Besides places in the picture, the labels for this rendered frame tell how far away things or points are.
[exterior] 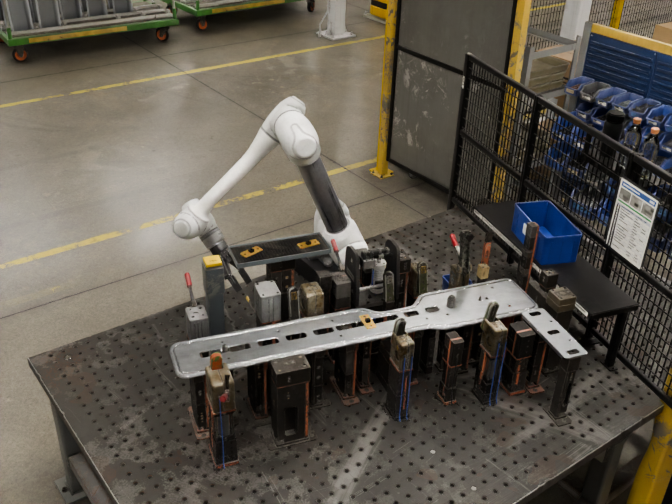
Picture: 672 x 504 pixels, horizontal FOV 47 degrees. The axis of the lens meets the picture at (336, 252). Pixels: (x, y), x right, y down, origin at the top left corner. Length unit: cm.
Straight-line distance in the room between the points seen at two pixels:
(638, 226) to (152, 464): 193
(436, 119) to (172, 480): 362
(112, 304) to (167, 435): 203
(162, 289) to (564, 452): 279
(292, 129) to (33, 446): 196
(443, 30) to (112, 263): 266
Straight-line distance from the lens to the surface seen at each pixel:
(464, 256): 310
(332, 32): 991
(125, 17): 966
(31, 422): 411
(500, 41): 512
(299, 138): 295
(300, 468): 273
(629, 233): 315
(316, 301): 287
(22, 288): 509
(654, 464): 343
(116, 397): 306
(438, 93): 560
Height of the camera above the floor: 269
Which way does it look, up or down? 31 degrees down
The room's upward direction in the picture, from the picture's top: 2 degrees clockwise
